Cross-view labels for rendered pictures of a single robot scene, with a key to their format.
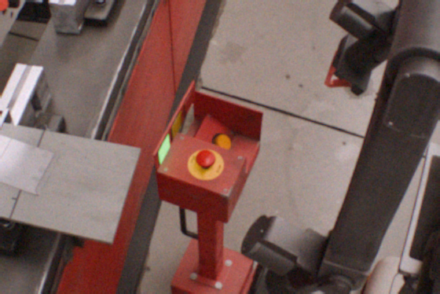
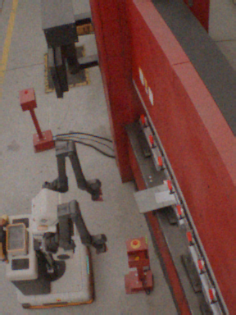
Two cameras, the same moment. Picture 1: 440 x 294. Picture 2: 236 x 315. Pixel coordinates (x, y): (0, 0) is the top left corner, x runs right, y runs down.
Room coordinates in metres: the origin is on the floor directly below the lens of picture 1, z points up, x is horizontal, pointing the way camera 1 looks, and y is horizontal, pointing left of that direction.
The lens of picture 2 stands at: (1.93, -0.44, 3.55)
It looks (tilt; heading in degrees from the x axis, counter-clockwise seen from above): 52 degrees down; 160
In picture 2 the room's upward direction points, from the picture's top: 9 degrees counter-clockwise
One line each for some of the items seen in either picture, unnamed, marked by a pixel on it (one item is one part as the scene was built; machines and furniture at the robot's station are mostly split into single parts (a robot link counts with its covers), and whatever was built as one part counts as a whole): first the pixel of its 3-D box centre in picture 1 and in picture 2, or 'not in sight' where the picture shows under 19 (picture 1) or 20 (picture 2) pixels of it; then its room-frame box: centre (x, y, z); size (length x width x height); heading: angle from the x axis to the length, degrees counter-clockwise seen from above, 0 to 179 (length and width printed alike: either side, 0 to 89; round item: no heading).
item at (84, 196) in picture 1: (53, 179); (154, 198); (0.56, 0.27, 1.00); 0.26 x 0.18 x 0.01; 78
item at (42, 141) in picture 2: not in sight; (34, 120); (-1.22, -0.19, 0.41); 0.25 x 0.20 x 0.83; 78
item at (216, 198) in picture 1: (210, 152); (138, 251); (0.78, 0.01, 0.75); 0.20 x 0.16 x 0.18; 158
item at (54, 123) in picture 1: (27, 181); (167, 206); (0.62, 0.35, 0.89); 0.30 x 0.05 x 0.03; 168
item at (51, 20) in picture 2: not in sight; (65, 49); (-0.74, 0.20, 1.53); 0.51 x 0.25 x 0.85; 164
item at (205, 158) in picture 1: (205, 161); not in sight; (0.73, 0.02, 0.79); 0.04 x 0.04 x 0.04
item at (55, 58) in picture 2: not in sight; (58, 65); (-0.71, 0.10, 1.42); 0.45 x 0.12 x 0.36; 164
